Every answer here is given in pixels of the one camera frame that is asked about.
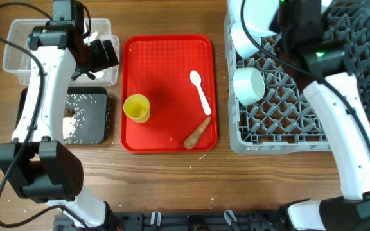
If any yellow plastic cup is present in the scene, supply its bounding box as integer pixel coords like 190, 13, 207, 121
123, 94, 150, 123

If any white plastic spoon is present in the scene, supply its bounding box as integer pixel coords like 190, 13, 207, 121
190, 70, 212, 116

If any carrot piece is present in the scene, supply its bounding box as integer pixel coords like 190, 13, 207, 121
183, 116, 211, 150

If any light blue bowl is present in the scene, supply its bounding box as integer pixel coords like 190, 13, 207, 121
231, 23, 259, 59

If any green bowl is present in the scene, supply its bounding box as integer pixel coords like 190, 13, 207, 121
233, 67, 265, 106

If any light blue plate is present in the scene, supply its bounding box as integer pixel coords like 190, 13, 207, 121
227, 0, 279, 37

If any white napkin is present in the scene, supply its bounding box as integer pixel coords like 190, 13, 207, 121
80, 31, 104, 80

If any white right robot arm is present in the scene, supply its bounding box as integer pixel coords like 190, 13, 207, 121
277, 1, 370, 230

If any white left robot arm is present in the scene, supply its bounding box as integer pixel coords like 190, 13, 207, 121
0, 1, 123, 230

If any black plastic tray bin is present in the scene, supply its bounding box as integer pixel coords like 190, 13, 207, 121
30, 87, 108, 145

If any red serving tray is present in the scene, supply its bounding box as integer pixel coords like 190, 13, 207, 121
119, 34, 218, 153

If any brown food scrap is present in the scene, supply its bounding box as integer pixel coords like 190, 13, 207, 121
64, 108, 75, 117

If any white rice pile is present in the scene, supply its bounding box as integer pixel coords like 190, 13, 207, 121
62, 117, 76, 142

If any clear plastic bin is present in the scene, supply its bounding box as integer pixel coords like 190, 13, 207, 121
2, 17, 121, 87

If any black mounting rail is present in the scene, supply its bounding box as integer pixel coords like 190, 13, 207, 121
53, 210, 288, 231

